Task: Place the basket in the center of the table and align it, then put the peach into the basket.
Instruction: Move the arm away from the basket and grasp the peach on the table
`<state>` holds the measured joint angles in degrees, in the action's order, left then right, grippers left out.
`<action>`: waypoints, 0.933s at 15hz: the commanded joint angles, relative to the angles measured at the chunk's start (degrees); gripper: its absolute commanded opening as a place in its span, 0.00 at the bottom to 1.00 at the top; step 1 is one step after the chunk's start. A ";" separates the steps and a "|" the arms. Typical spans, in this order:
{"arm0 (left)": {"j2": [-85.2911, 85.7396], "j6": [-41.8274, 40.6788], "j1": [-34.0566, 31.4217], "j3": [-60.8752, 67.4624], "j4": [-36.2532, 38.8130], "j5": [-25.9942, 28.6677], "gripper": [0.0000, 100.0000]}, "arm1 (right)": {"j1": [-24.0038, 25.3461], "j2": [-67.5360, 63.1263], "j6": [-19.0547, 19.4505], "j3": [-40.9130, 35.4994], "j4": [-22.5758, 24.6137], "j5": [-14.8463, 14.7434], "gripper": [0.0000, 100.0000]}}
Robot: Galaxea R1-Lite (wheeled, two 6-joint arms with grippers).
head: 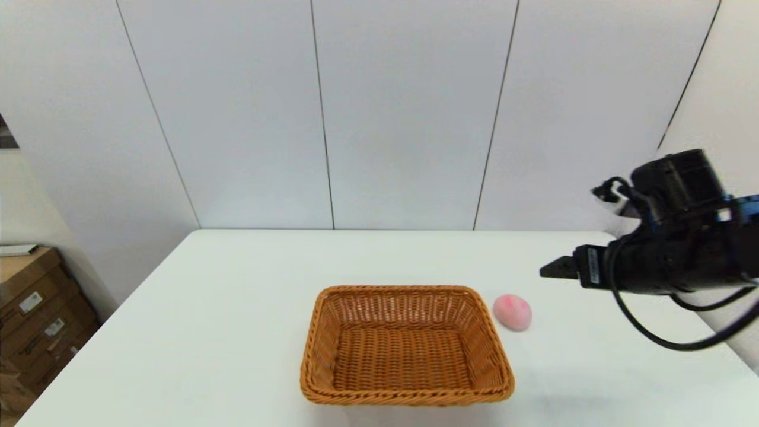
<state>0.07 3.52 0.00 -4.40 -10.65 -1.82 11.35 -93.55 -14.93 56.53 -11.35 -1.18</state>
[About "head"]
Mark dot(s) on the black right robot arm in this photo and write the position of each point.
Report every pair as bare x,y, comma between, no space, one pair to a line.
748,249

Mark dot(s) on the brown woven wicker basket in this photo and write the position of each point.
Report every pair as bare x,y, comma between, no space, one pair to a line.
403,356

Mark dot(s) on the pink peach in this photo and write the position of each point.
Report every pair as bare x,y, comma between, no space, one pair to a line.
513,312

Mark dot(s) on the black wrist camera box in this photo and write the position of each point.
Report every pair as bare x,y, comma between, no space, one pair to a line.
682,184

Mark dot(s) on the dark framed wall panel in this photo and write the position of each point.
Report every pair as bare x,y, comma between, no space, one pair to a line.
6,136

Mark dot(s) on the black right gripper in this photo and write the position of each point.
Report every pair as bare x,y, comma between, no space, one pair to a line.
664,261

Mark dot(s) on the brown cardboard box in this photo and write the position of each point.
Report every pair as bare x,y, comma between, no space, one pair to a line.
12,397
50,299
24,270
71,332

